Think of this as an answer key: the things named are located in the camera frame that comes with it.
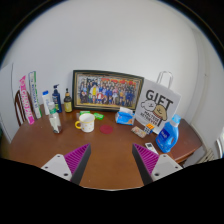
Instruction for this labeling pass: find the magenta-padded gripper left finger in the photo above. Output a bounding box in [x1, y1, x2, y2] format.
[40, 143, 92, 185]

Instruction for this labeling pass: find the dark blue pump bottle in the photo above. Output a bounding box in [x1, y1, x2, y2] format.
[51, 83, 63, 114]

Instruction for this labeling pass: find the pink shuttlecock tube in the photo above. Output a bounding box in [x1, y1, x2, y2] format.
[18, 75, 36, 126]

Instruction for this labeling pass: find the white lotion bottle blue cap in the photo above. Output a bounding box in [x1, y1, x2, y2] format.
[41, 90, 52, 116]

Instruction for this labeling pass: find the white and green shuttlecock tube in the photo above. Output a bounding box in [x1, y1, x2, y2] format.
[27, 70, 43, 120]

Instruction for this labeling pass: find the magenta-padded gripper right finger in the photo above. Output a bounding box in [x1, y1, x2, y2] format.
[132, 143, 184, 186]

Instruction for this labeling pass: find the blue detergent bottle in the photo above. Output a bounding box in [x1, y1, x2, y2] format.
[155, 114, 182, 154]

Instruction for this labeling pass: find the white mug with yellow handle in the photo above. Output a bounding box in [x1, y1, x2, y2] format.
[74, 113, 96, 134]

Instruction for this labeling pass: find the colourful puzzle cube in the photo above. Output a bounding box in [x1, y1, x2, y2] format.
[143, 123, 156, 135]

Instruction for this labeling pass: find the white printed paper gift bag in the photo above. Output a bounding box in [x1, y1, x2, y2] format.
[134, 70, 182, 135]

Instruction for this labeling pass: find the flat round red coaster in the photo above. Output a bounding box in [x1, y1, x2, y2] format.
[99, 124, 114, 135]

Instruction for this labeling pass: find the dark framed group picture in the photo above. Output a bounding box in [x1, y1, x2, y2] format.
[71, 69, 145, 113]

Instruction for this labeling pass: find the amber bottle with yellow label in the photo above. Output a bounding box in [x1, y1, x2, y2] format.
[63, 88, 73, 114]

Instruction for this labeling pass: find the blue tissue pack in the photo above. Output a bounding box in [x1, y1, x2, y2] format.
[114, 106, 136, 126]

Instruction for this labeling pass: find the small patterned pouch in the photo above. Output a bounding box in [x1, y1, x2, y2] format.
[130, 125, 148, 139]

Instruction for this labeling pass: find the clear green-labelled drink bottle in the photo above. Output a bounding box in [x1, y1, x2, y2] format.
[47, 101, 63, 135]

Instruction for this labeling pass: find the white remote control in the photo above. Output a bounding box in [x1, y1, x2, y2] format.
[144, 142, 160, 156]

